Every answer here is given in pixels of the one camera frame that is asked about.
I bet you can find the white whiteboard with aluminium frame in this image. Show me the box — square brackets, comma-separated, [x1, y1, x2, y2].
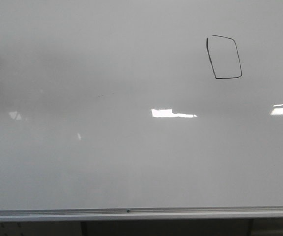
[0, 0, 283, 222]

